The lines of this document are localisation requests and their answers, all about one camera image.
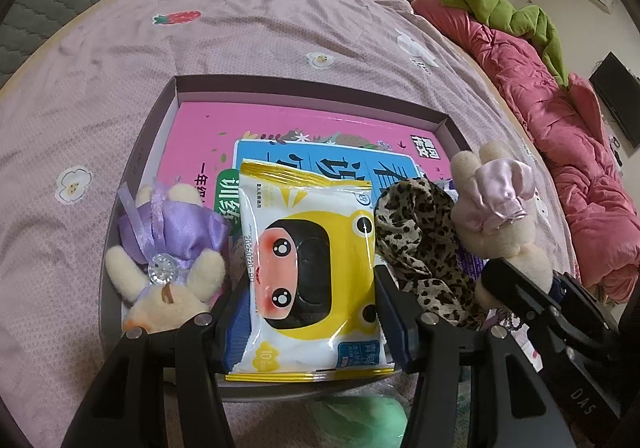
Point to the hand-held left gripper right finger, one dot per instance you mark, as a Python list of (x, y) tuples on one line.
[(395, 318)]

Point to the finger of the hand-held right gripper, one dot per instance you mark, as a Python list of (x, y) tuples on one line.
[(515, 288), (585, 318)]

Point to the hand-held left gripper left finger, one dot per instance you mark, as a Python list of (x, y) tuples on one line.
[(235, 323)]

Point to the yellow wet wipes pack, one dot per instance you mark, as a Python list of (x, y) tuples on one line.
[(305, 278)]

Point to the leopard print scrunchie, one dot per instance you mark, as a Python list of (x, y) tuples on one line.
[(415, 228)]

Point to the pink dress plush rabbit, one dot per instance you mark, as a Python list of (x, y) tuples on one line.
[(492, 198)]

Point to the purple dress plush rabbit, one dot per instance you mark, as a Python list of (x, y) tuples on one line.
[(175, 228)]

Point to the shallow cardboard box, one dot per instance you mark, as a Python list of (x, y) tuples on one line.
[(300, 88)]

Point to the white purple plastic packet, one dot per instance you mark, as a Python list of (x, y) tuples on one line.
[(469, 262)]

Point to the green tissue pack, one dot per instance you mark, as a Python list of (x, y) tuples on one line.
[(360, 420)]

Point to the pink quilt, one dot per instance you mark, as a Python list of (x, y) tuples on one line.
[(550, 128)]

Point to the pink workbook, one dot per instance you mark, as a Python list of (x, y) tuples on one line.
[(210, 128)]

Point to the green blanket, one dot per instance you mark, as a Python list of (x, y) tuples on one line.
[(500, 8)]

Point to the purple printed bed sheet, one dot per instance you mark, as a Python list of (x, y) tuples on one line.
[(250, 28)]

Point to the black wall television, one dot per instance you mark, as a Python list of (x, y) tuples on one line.
[(617, 93)]

